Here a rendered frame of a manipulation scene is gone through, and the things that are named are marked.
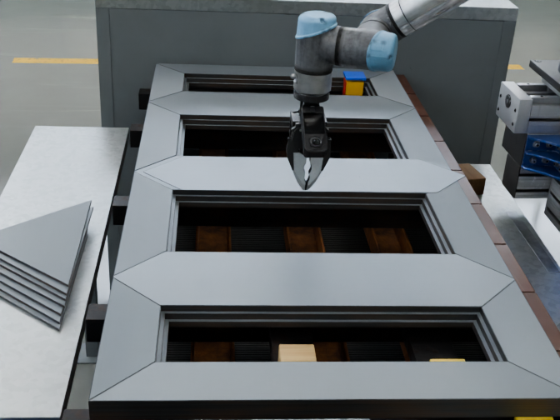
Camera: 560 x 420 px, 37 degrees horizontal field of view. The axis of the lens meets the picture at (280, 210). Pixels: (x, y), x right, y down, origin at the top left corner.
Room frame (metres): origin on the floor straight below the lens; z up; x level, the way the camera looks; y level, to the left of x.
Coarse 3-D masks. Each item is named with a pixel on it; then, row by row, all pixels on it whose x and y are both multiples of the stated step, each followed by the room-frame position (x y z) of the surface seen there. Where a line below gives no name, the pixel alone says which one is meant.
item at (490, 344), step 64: (192, 128) 2.07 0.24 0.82; (256, 128) 2.09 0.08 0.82; (384, 128) 2.12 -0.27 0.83; (192, 192) 1.64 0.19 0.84; (256, 192) 1.65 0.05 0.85; (320, 192) 1.67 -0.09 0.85; (384, 192) 1.68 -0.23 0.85; (192, 320) 1.19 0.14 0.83; (256, 320) 1.20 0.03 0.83; (320, 320) 1.21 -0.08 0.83; (384, 320) 1.22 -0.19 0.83; (448, 320) 1.23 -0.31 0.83
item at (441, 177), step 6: (426, 162) 1.85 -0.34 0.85; (426, 168) 1.82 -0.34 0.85; (432, 168) 1.82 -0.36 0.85; (438, 168) 1.82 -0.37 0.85; (444, 168) 1.83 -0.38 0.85; (432, 174) 1.79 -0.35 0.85; (438, 174) 1.79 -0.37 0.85; (444, 174) 1.79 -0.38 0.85; (450, 174) 1.79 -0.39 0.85; (432, 180) 1.76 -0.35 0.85; (438, 180) 1.76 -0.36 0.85; (444, 180) 1.76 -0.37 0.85; (450, 180) 1.76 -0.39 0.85; (438, 186) 1.73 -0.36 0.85; (444, 186) 1.73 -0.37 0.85
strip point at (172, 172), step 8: (176, 160) 1.79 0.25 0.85; (184, 160) 1.79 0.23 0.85; (152, 168) 1.74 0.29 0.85; (160, 168) 1.74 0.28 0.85; (168, 168) 1.74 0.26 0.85; (176, 168) 1.74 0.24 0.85; (152, 176) 1.70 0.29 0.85; (160, 176) 1.70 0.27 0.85; (168, 176) 1.70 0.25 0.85; (176, 176) 1.70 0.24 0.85; (176, 184) 1.66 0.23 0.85
